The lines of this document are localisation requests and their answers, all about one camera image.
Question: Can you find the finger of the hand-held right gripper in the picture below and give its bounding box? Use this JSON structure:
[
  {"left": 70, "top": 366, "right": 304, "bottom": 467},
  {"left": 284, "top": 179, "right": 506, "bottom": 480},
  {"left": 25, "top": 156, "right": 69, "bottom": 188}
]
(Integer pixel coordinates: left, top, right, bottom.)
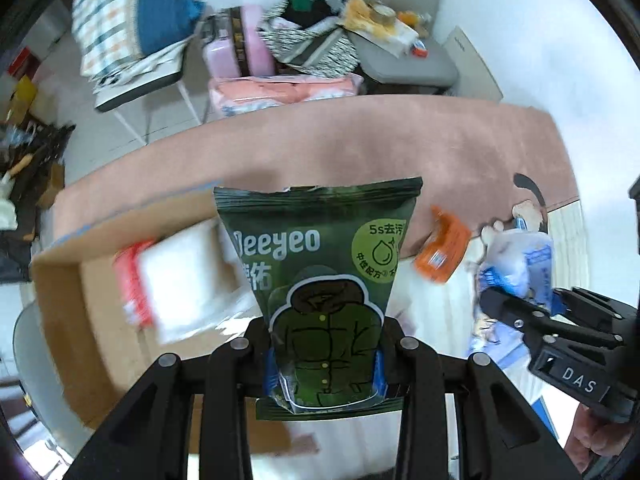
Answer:
[
  {"left": 479, "top": 287, "right": 567, "bottom": 345},
  {"left": 551, "top": 287, "right": 629, "bottom": 348}
]

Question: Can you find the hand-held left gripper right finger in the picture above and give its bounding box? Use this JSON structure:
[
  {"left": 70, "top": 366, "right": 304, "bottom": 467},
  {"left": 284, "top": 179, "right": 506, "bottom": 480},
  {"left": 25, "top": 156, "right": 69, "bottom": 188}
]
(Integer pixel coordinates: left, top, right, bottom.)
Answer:
[{"left": 374, "top": 317, "right": 577, "bottom": 480}]

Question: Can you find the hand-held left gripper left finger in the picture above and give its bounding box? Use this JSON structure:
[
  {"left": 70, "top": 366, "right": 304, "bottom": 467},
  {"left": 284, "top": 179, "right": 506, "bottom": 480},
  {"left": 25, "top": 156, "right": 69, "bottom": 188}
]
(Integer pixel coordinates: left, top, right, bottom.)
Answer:
[{"left": 64, "top": 318, "right": 282, "bottom": 480}]

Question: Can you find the blue and white packet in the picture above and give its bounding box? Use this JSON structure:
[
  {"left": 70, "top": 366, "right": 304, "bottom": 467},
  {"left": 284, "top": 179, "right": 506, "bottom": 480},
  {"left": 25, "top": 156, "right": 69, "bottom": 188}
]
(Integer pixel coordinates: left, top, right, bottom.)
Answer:
[{"left": 468, "top": 215, "right": 557, "bottom": 357}]

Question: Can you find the orange packet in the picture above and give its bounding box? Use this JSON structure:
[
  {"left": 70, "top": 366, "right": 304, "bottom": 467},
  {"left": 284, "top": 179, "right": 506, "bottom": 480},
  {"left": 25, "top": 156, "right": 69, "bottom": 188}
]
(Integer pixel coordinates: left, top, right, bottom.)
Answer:
[{"left": 412, "top": 204, "right": 474, "bottom": 286}]

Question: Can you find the green wet wipes packet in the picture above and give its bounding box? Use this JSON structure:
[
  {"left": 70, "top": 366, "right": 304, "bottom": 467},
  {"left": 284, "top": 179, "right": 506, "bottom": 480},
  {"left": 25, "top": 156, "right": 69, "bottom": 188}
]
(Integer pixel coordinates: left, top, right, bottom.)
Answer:
[{"left": 213, "top": 177, "right": 425, "bottom": 422}]

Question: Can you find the white and red packet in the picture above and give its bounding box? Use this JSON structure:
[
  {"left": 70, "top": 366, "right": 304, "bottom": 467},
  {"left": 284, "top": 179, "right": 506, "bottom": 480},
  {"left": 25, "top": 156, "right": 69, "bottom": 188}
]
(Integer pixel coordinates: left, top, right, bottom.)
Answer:
[{"left": 112, "top": 220, "right": 262, "bottom": 347}]

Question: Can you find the cardboard box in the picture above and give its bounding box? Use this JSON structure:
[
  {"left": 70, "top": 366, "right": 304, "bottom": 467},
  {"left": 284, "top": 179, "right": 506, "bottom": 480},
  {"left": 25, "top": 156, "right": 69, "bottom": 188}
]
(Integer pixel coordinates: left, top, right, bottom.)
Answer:
[{"left": 30, "top": 180, "right": 322, "bottom": 457}]

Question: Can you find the pink soft pack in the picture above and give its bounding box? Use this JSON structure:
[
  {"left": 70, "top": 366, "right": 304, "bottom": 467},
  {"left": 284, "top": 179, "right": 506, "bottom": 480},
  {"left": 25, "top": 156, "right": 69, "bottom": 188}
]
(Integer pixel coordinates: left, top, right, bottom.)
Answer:
[{"left": 207, "top": 72, "right": 365, "bottom": 122}]

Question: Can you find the person's right hand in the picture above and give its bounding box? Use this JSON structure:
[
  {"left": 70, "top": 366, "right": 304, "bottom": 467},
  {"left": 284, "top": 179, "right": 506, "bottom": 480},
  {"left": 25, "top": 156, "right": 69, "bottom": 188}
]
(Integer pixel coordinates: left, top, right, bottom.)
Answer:
[{"left": 564, "top": 402, "right": 635, "bottom": 467}]

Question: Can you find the grey round stool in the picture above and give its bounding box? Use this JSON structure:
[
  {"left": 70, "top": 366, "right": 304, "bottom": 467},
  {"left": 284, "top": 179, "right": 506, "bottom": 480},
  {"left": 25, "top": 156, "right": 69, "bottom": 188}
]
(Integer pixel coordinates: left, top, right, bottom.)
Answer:
[{"left": 12, "top": 299, "right": 87, "bottom": 467}]

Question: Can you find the pink rug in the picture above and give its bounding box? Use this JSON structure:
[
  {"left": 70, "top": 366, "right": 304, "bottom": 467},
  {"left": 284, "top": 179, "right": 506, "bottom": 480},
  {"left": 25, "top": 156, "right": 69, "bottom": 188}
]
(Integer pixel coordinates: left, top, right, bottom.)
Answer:
[{"left": 50, "top": 94, "right": 582, "bottom": 273}]

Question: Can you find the white board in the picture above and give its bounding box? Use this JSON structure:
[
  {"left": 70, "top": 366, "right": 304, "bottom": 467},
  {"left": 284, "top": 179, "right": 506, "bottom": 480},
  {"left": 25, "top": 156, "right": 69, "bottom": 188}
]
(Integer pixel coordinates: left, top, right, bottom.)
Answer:
[{"left": 442, "top": 25, "right": 504, "bottom": 105}]

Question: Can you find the grey chair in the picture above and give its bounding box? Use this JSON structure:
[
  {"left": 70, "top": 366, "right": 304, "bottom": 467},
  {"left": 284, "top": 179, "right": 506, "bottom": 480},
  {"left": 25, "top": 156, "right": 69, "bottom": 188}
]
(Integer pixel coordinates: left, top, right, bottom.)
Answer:
[{"left": 344, "top": 0, "right": 460, "bottom": 97}]

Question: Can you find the white folding chair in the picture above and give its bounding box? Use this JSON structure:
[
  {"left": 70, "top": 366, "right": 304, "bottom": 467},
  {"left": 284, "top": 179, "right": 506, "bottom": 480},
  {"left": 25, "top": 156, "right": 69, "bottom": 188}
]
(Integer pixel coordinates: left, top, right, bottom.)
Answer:
[{"left": 93, "top": 35, "right": 212, "bottom": 147}]

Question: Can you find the dark clutter pile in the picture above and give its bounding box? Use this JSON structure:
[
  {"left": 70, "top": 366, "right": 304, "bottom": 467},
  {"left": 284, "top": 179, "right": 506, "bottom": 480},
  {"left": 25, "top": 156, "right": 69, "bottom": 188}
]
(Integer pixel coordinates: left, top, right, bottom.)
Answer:
[{"left": 0, "top": 47, "right": 77, "bottom": 283}]

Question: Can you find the yellow plastic bag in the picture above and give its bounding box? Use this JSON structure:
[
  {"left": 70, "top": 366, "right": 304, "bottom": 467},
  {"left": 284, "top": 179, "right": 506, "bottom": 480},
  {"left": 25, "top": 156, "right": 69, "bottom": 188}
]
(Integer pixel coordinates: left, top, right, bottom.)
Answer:
[{"left": 343, "top": 0, "right": 402, "bottom": 37}]

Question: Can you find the pink suitcase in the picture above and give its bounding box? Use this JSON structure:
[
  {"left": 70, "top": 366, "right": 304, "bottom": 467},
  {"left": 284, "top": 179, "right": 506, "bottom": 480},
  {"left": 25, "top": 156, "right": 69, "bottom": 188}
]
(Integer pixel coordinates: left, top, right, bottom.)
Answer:
[{"left": 201, "top": 4, "right": 277, "bottom": 82}]

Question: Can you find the black and white patterned bag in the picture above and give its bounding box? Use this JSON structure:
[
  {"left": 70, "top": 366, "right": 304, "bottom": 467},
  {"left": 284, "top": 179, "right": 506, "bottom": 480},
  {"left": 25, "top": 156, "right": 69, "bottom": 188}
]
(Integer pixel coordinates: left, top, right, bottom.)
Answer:
[{"left": 259, "top": 0, "right": 360, "bottom": 80}]

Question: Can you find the blue cushion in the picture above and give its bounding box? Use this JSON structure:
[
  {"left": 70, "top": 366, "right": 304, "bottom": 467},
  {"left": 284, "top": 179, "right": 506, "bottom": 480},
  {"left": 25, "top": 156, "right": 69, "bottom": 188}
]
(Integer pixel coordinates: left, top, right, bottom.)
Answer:
[{"left": 136, "top": 0, "right": 207, "bottom": 56}]

